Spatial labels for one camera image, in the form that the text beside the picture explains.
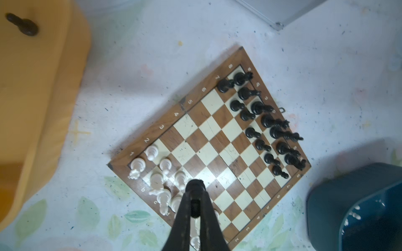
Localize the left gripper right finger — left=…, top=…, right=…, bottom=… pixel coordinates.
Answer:
left=200, top=191, right=230, bottom=251

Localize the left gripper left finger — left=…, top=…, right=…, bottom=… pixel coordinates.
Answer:
left=162, top=192, right=192, bottom=251

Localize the black chess piece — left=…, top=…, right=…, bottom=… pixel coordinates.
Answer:
left=185, top=179, right=206, bottom=219

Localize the wooden chess board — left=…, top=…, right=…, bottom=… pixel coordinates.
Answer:
left=108, top=48, right=311, bottom=249

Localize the teal plastic tray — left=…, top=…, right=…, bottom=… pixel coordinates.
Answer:
left=307, top=163, right=402, bottom=251

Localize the yellow plastic tray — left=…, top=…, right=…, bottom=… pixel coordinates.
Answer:
left=1, top=1, right=91, bottom=229

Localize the silver aluminium case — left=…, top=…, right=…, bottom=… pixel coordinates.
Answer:
left=237, top=0, right=326, bottom=31

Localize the black pawn in yellow tray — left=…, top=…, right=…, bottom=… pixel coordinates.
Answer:
left=5, top=13, right=39, bottom=37

